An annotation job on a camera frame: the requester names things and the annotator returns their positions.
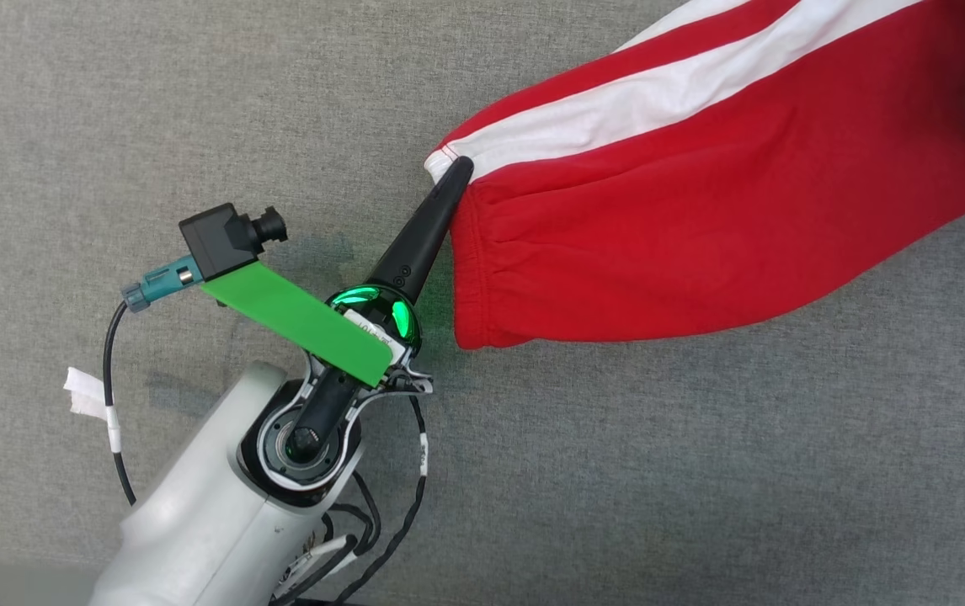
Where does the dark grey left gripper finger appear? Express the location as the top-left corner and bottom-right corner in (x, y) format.
(367, 156), (476, 302)

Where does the left gripper body green glow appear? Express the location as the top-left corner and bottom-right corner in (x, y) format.
(327, 284), (433, 395)

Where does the red and white garment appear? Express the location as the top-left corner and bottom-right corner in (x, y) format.
(424, 0), (965, 350)

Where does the white tape flag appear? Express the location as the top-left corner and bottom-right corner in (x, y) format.
(64, 367), (109, 422)

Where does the green camera mount plate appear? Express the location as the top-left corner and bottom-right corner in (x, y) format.
(200, 259), (395, 390)

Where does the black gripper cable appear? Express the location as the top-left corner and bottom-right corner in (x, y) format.
(272, 391), (430, 606)

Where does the teal cable connector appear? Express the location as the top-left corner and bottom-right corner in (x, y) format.
(120, 257), (203, 314)

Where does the black camera cable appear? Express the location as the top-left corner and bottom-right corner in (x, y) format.
(102, 301), (138, 508)

